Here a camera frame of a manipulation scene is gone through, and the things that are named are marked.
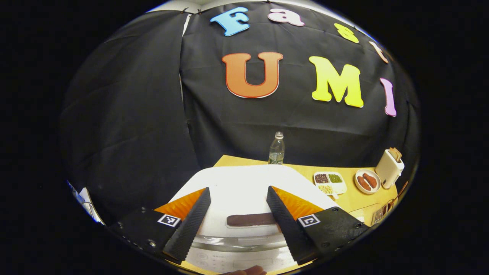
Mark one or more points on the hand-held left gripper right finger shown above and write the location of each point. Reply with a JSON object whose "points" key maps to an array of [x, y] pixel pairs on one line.
{"points": [[288, 229]]}

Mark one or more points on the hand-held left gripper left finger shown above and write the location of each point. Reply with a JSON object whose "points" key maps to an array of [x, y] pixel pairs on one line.
{"points": [[189, 229]]}

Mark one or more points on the white rice cooker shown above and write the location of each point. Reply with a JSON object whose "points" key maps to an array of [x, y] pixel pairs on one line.
{"points": [[237, 191]]}

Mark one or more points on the brown wooden spoon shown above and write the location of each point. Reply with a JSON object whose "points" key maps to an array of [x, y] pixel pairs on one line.
{"points": [[399, 193]]}

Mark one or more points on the white divided bean tray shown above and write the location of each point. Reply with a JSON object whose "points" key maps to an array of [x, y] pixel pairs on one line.
{"points": [[330, 183]]}

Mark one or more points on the clear plastic water bottle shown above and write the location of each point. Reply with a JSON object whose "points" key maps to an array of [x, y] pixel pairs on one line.
{"points": [[276, 151]]}

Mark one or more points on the clear plastic container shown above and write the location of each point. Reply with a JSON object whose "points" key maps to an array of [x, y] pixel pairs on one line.
{"points": [[366, 212]]}

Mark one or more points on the brown meat piece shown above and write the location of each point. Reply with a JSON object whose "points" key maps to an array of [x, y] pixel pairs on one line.
{"points": [[370, 180], [364, 183]]}

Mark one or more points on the white round plate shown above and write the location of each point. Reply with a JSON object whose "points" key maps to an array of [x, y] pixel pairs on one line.
{"points": [[375, 189]]}

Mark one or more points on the white toaster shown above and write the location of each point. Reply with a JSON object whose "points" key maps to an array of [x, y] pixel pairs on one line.
{"points": [[389, 170]]}

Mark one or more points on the toasted bread slice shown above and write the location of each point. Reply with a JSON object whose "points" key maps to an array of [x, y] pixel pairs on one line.
{"points": [[398, 153], [392, 154]]}

